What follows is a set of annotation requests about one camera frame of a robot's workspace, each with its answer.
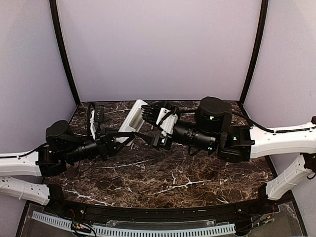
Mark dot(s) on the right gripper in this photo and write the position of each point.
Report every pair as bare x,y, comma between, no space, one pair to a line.
155,141

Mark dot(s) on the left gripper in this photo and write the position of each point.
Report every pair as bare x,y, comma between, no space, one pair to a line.
106,145

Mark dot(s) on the white remote control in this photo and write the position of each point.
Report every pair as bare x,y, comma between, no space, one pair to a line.
132,123

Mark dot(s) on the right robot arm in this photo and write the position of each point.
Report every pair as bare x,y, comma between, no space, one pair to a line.
212,131

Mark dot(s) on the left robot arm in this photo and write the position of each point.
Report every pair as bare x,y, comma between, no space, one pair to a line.
50,159

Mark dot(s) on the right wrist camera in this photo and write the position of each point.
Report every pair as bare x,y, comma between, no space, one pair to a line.
161,115

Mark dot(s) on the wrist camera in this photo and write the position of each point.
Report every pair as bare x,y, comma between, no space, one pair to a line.
161,115
94,118

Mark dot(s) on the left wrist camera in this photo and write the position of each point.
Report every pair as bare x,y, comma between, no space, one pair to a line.
94,118

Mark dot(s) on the white slotted cable duct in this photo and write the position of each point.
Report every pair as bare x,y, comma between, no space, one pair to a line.
123,230

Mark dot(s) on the black front rail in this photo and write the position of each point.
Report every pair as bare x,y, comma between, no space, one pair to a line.
90,213

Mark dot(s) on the left black frame post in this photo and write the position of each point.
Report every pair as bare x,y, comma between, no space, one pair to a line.
62,51

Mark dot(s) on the black frame post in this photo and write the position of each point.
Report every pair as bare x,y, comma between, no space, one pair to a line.
62,51
255,51

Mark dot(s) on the right black frame post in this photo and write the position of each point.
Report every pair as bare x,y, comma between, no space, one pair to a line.
255,51

